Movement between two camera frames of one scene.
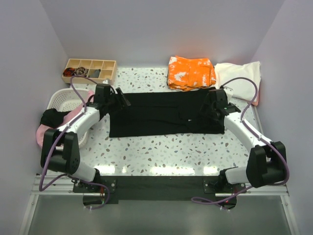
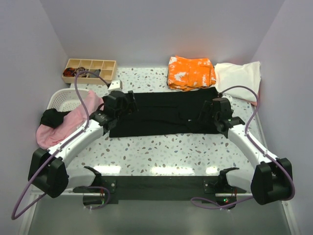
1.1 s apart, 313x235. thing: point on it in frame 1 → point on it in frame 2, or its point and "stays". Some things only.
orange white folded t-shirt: [186, 74] stays
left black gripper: [122, 101] → [128, 105]
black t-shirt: [167, 114] stays
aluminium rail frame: [265, 211] stays
